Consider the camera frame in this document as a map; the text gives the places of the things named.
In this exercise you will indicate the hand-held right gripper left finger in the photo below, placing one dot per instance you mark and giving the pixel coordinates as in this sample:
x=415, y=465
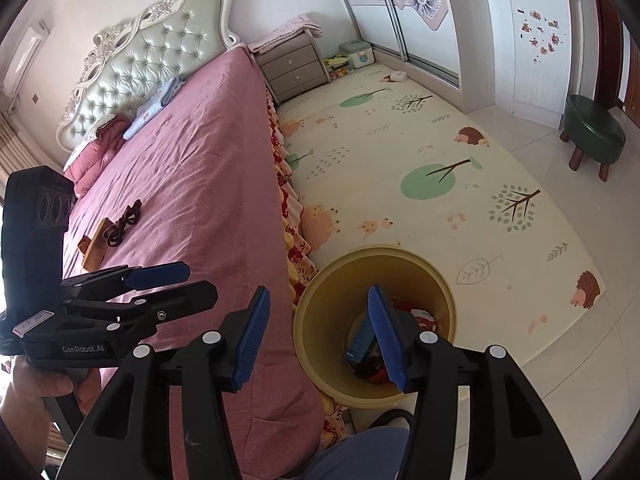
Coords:
x=250, y=340

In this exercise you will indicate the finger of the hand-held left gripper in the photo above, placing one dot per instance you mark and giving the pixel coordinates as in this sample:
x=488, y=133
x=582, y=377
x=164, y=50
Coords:
x=160, y=274
x=185, y=297

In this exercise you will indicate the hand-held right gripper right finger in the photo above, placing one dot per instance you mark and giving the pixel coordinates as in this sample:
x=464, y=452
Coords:
x=387, y=340

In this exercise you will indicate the blue packet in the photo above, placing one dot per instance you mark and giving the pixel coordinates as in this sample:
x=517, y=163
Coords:
x=360, y=342

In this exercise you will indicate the red and white snack packet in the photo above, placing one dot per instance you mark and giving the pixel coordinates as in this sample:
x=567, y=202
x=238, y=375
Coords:
x=422, y=317

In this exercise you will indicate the yellow waste bin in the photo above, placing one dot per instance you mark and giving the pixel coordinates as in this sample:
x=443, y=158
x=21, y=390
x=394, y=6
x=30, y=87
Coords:
x=325, y=310

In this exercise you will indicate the person's left hand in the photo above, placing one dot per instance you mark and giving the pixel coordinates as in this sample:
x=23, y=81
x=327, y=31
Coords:
x=35, y=385

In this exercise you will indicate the brown cardboard box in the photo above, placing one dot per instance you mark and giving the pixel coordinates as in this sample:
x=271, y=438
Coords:
x=102, y=242

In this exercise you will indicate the beige curtain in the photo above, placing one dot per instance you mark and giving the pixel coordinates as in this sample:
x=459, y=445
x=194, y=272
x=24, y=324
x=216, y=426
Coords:
x=7, y=155

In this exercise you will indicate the patterned bed skirt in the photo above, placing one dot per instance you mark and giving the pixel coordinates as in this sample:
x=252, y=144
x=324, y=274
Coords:
x=295, y=240

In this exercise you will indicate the folded pink quilt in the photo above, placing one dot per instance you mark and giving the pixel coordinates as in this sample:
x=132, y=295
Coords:
x=95, y=160

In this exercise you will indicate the person's trouser leg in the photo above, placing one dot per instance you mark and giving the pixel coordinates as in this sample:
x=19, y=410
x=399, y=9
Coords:
x=360, y=455

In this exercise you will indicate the light blue folded cloth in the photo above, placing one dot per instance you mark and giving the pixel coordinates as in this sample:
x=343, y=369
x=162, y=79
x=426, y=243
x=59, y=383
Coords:
x=150, y=110

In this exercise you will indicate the cream tree-print play mat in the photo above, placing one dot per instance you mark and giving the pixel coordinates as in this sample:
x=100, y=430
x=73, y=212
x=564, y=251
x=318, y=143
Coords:
x=400, y=135

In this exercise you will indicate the green tufted headboard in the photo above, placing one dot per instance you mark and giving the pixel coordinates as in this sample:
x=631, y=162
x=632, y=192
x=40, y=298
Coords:
x=145, y=60

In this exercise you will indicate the grey nightstand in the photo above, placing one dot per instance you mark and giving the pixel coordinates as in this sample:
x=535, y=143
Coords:
x=292, y=72

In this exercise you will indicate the small white box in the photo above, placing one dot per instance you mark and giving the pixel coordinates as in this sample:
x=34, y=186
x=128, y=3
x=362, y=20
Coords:
x=398, y=76

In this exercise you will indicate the yellow and green toys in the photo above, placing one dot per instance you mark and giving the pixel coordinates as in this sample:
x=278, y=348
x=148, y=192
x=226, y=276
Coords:
x=336, y=66

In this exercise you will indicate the pink patterned cloth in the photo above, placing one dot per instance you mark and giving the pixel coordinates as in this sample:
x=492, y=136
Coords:
x=290, y=30

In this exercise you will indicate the green and white storage box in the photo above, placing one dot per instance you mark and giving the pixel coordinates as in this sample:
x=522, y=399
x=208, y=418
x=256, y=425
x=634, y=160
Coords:
x=357, y=55

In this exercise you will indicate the white cabinet with stickers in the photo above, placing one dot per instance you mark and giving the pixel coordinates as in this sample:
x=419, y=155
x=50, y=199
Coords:
x=530, y=85

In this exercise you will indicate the green round stool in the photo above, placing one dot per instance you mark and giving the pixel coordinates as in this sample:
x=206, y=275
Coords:
x=592, y=125

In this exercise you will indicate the white floral sliding wardrobe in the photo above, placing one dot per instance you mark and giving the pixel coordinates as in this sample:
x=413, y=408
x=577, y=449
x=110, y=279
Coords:
x=370, y=5

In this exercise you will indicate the brown door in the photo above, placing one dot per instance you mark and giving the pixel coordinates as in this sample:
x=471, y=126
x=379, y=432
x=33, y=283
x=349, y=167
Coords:
x=615, y=60

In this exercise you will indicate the white wall outlet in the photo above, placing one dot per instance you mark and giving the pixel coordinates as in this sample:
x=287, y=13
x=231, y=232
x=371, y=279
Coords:
x=35, y=97

